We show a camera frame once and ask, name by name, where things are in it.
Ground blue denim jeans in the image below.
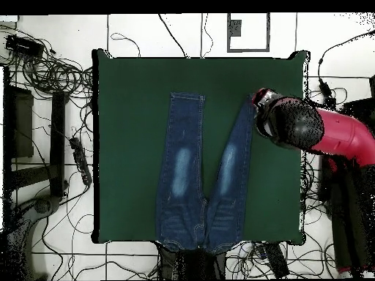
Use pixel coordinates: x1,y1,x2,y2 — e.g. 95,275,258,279
155,91,259,255

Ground black flat device box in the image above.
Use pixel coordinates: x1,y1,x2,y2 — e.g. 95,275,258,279
4,34,45,59

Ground dark green table cloth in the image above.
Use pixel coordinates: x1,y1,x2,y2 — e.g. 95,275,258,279
90,49,311,245

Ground black rectangular box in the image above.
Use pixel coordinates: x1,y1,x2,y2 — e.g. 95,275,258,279
261,243,291,279

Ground black power strip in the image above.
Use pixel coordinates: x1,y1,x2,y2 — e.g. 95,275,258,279
69,136,94,186

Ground dark grey stand base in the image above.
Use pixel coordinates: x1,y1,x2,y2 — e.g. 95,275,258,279
7,194,62,280

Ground grey square frame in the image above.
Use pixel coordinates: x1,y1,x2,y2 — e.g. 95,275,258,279
226,12,271,53

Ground black cable with connector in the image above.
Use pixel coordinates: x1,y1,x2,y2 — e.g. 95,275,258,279
317,29,375,102

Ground black metal frame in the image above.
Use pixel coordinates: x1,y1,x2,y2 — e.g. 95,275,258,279
2,66,70,206
318,74,375,203

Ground thin black cable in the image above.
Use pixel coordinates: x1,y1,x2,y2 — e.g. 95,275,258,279
157,13,188,59

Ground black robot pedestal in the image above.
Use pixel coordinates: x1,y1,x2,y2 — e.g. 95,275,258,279
157,243,227,280

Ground black cable tangle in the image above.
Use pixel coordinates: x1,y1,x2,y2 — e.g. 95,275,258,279
0,23,94,102

